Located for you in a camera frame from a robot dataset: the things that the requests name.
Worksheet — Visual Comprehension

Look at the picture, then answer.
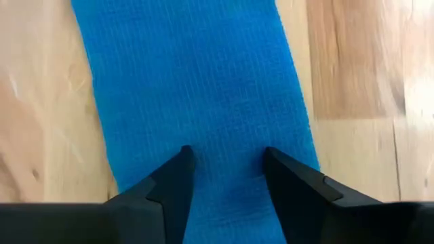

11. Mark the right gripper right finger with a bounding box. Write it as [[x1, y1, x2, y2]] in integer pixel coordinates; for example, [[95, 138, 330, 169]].
[[263, 146, 434, 244]]

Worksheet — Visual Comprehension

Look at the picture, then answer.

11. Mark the blue elastic bandage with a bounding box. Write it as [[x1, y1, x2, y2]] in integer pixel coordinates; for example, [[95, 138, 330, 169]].
[[70, 0, 321, 244]]

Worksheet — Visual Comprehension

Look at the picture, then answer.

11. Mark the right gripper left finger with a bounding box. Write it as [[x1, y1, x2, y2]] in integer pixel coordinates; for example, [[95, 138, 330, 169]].
[[0, 144, 196, 244]]

